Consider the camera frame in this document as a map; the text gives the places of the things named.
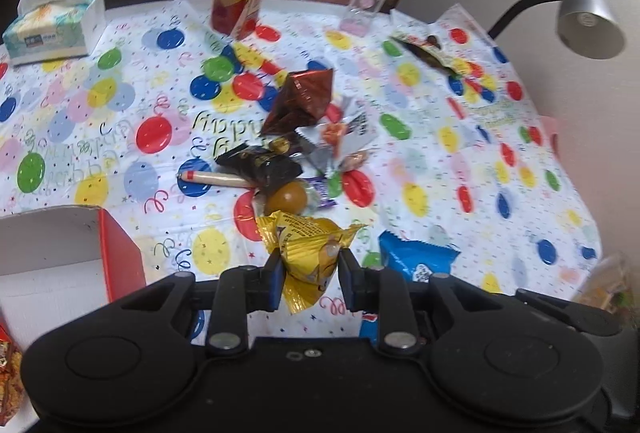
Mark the black snack packet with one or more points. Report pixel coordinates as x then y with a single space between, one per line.
260 167

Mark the tissue box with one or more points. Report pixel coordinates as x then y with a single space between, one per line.
54 29

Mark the red white cardboard box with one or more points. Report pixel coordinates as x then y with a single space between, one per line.
61 263

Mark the opened dark snack wrapper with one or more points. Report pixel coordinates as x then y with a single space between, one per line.
429 55

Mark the purple candy packet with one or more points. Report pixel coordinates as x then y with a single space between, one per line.
319 193

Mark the white silver snack packet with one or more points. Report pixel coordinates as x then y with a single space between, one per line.
341 146

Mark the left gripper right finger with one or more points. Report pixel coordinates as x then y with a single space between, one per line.
385 294

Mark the balloon birthday tablecloth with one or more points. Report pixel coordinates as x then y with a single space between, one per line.
462 162

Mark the red orange snack packet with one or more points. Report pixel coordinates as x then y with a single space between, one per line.
11 386

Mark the blue cookie snack packet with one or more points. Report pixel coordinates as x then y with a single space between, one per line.
415 260

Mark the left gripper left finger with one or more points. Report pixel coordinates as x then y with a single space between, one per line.
239 292

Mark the sausage stick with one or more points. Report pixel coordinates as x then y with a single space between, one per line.
214 179

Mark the dark red foil packet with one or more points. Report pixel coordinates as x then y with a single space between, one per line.
300 103

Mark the yellow snack packet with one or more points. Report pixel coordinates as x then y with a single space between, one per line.
309 248

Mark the grey desk lamp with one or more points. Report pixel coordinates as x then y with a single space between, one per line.
588 28

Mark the brown jelly cup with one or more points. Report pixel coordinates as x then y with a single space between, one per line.
297 197

